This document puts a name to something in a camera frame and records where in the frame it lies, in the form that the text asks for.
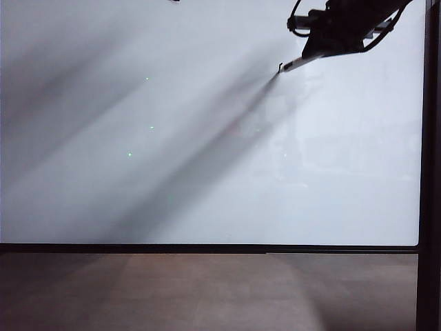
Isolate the white glossy whiteboard panel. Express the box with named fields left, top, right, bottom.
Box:
left=0, top=0, right=427, bottom=246

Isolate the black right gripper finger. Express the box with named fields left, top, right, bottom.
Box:
left=301, top=33, right=367, bottom=59

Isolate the black marker pen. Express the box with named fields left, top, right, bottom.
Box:
left=278, top=54, right=313, bottom=74

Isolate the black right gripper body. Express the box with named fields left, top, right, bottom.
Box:
left=309, top=0, right=413, bottom=41

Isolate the black whiteboard frame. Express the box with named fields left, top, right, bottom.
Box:
left=0, top=0, right=441, bottom=331

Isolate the black looped cable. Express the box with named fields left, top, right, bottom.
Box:
left=286, top=0, right=313, bottom=36

